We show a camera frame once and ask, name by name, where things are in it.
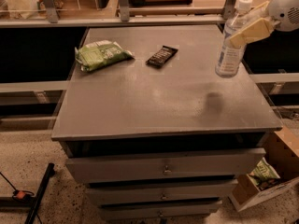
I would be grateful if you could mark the grey drawer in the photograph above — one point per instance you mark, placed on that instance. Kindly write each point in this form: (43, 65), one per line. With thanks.
(164, 165)
(161, 192)
(172, 209)

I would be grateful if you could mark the bottom grey drawer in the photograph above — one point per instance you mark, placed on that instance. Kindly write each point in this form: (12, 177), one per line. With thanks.
(172, 209)

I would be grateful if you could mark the middle grey drawer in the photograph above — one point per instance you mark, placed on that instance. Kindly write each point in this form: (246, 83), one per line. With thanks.
(161, 192)

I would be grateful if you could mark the clear plastic water bottle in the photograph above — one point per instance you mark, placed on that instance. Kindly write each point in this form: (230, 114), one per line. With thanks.
(231, 55)

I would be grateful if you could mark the black rxbar chocolate bar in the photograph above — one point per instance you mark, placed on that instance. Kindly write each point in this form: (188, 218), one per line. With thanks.
(160, 58)

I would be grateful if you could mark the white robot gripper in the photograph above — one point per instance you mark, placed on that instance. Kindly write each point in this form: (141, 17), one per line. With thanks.
(284, 13)

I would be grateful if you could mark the green chip bag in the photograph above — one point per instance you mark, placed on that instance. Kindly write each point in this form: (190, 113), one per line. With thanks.
(100, 54)

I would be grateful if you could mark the top grey drawer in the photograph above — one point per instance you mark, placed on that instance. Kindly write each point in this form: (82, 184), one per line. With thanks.
(164, 165)

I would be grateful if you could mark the green snack bag in box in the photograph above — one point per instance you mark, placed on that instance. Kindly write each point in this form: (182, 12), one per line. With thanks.
(263, 174)

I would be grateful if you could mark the grey drawer cabinet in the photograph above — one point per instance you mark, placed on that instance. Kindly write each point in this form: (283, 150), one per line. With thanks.
(132, 108)

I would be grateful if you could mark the cardboard box on floor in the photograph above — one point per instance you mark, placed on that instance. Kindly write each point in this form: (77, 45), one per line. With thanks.
(277, 172)

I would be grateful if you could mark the black stand leg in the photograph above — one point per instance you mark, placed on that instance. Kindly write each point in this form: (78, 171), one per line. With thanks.
(27, 200)

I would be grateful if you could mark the grey metal shelf rail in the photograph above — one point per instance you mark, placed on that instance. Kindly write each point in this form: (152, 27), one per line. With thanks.
(109, 13)

